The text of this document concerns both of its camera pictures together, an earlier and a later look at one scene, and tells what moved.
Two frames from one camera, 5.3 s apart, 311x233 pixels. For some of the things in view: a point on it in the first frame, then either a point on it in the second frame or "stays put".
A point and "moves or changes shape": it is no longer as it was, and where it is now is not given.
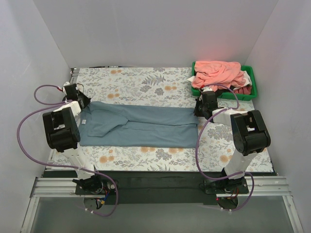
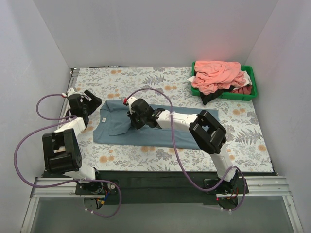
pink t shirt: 228,74 stays put
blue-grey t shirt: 110,124 moves or changes shape
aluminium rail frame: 273,188 stays put
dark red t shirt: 244,91 stays put
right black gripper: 198,110 → 135,120
